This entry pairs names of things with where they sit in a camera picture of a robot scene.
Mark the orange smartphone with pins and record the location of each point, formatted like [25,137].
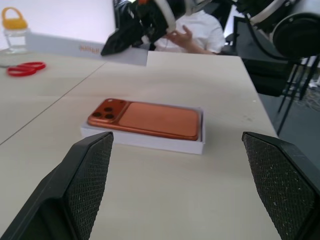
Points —
[155,117]

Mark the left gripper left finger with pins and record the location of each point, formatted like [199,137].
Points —
[62,195]

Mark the clear jar with yellow lid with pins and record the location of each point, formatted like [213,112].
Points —
[16,37]

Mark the person's bare hand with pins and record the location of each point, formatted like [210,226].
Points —
[181,40]

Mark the white box lid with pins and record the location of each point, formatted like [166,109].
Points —
[62,46]

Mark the white box bottom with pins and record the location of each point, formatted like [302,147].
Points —
[150,144]

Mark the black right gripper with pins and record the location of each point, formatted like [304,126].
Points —
[152,22]

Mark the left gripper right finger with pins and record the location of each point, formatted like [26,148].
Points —
[287,187]

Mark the person in white shirt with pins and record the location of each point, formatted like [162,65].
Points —
[210,32]

